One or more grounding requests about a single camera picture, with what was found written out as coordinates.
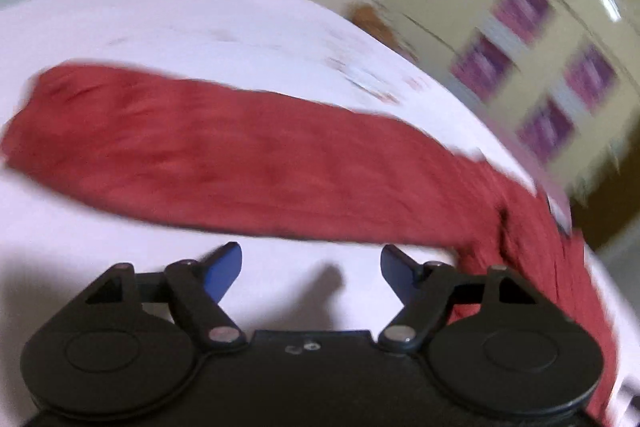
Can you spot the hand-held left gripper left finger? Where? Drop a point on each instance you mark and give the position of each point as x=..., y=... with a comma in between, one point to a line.
x=226, y=271

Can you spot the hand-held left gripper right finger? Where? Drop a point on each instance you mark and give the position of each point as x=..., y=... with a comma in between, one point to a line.
x=396, y=274

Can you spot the red puffer jacket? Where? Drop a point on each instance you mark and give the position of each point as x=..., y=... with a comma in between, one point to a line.
x=250, y=167

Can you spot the purple wardrobe poster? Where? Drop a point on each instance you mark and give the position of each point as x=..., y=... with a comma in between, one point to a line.
x=522, y=9
x=545, y=124
x=590, y=77
x=482, y=64

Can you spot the pink floral bed sheet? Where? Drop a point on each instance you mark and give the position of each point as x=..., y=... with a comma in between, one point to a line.
x=150, y=22

